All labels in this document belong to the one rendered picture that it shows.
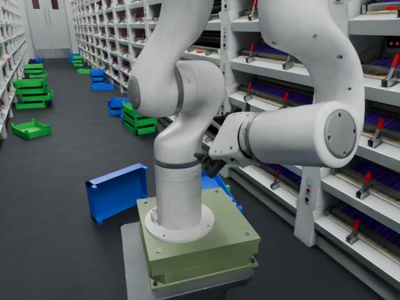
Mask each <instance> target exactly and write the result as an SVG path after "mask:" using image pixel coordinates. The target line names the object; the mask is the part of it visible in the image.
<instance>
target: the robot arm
mask: <svg viewBox="0 0 400 300"><path fill-rule="evenodd" d="M213 3H214V0H162V5H161V11H160V16H159V19H158V22H157V25H156V27H155V29H154V31H153V33H152V35H151V37H150V38H149V40H148V42H147V43H146V45H145V47H144V48H143V50H142V52H141V53H140V55H139V56H138V58H137V60H136V62H135V64H134V66H133V68H132V70H131V73H130V76H129V81H128V84H127V94H128V99H129V101H130V104H131V106H132V107H133V109H134V110H135V111H136V112H137V113H138V114H140V115H142V116H145V117H153V118H155V117H165V116H170V115H177V114H179V116H178V117H177V118H176V119H175V120H174V121H173V122H172V123H171V124H170V125H169V126H168V127H167V128H166V129H164V130H163V131H162V132H161V133H160V134H159V135H158V136H157V137H156V138H155V140H154V166H155V185H156V196H157V206H156V207H154V208H153V209H151V210H150V211H149V212H148V213H147V215H146V217H145V228H146V230H147V232H148V233H149V234H150V235H151V236H153V237H154V238H156V239H158V240H161V241H164V242H169V243H186V242H191V241H195V240H198V239H200V238H202V237H204V236H205V235H207V234H208V233H209V232H210V231H211V229H212V228H213V225H214V214H213V213H212V211H211V210H210V209H209V208H208V207H206V206H205V205H203V204H202V164H203V165H204V170H205V172H206V175H207V176H208V177H209V178H211V179H213V178H214V177H215V176H216V174H217V173H218V172H219V171H220V170H221V169H222V168H223V167H244V166H248V165H252V164H255V165H257V166H260V164H261V163H267V164H284V165H300V166H308V167H324V168H340V167H343V166H345V165H346V164H347V163H349V162H350V160H352V158H353V156H354V155H355V153H356V150H357V147H358V142H359V138H360V136H361V133H362V130H363V125H364V112H365V95H364V76H363V70H362V66H361V63H360V59H359V57H358V54H357V52H356V50H355V48H354V47H353V45H352V43H351V42H350V41H349V39H348V38H347V37H346V35H345V34H344V32H343V31H341V29H340V28H339V27H338V26H337V24H336V23H335V22H334V20H333V19H332V16H331V14H330V11H329V2H328V0H257V6H258V21H259V25H260V31H261V36H262V38H263V40H264V42H265V43H266V44H268V45H269V46H271V47H272V48H275V49H278V50H280V51H283V52H286V53H288V54H291V55H293V56H294V57H296V58H297V59H298V60H300V62H301V63H303V65H304V66H305V68H306V69H307V71H308V72H309V75H310V77H311V80H312V83H313V86H314V94H315V104H311V105H303V106H298V107H291V108H284V109H279V110H271V111H264V112H257V113H255V112H250V104H248V103H247V102H246V101H245V102H244V103H242V104H241V105H239V107H235V108H234V109H233V110H232V111H231V112H226V113H225V115H221V116H216V115H217V113H218V111H219V110H220V108H221V106H222V103H223V101H224V96H225V91H226V85H225V81H224V76H223V74H222V72H221V70H220V69H219V68H218V67H217V66H216V65H215V64H213V63H211V62H209V61H204V60H190V61H178V60H179V58H180V57H181V56H182V54H183V53H184V52H185V50H187V49H188V47H190V46H191V45H192V44H193V43H194V42H195V41H196V40H197V39H198V38H199V37H200V35H201V34H202V32H203V31H204V29H205V27H206V25H207V23H208V20H209V18H210V15H211V11H212V8H213ZM213 120H214V121H215V122H216V123H218V124H219V125H220V126H221V128H220V130H219V132H218V133H217V135H216V137H215V139H214V141H213V143H212V145H211V147H210V150H209V153H207V154H206V155H205V154H203V153H202V140H203V137H204V134H205V132H206V131H207V129H208V127H209V126H210V124H211V123H212V121H213ZM211 157H212V158H213V159H215V160H212V159H211Z"/></svg>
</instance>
